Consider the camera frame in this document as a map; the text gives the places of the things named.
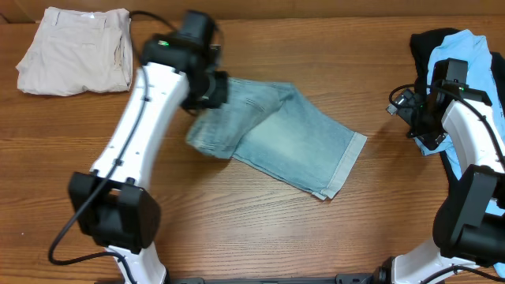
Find light blue denim shorts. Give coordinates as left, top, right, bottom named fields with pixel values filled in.
left=186, top=78, right=367, bottom=200

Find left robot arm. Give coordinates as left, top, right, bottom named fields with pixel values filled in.
left=68, top=10, right=228, bottom=283

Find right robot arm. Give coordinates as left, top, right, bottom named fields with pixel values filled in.
left=362, top=58, right=504, bottom=283

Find black garment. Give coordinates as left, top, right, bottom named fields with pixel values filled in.
left=409, top=27, right=505, bottom=190

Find light blue shirt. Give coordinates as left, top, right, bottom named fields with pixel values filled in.
left=413, top=28, right=505, bottom=279

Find folded beige trousers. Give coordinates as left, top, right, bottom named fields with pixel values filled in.
left=16, top=7, right=133, bottom=96

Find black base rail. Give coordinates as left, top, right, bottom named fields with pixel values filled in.
left=163, top=272, right=392, bottom=284

